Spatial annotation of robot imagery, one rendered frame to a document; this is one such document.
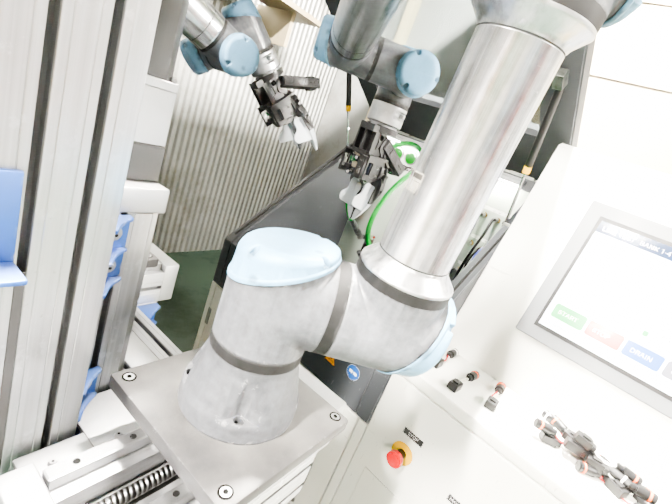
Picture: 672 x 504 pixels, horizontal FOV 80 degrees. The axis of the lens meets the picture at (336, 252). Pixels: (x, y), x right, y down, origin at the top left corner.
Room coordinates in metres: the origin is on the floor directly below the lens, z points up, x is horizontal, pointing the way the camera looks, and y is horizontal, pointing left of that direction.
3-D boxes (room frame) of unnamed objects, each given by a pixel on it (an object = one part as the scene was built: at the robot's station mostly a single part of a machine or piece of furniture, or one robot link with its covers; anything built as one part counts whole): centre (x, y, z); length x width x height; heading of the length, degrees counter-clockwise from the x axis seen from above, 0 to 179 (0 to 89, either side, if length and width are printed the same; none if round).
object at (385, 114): (0.89, 0.00, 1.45); 0.08 x 0.08 x 0.05
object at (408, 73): (0.79, 0.00, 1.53); 0.11 x 0.11 x 0.08; 11
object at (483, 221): (1.28, -0.43, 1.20); 0.13 x 0.03 x 0.31; 54
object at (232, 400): (0.43, 0.05, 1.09); 0.15 x 0.15 x 0.10
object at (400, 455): (0.72, -0.28, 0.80); 0.05 x 0.04 x 0.05; 54
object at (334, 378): (1.02, 0.06, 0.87); 0.62 x 0.04 x 0.16; 54
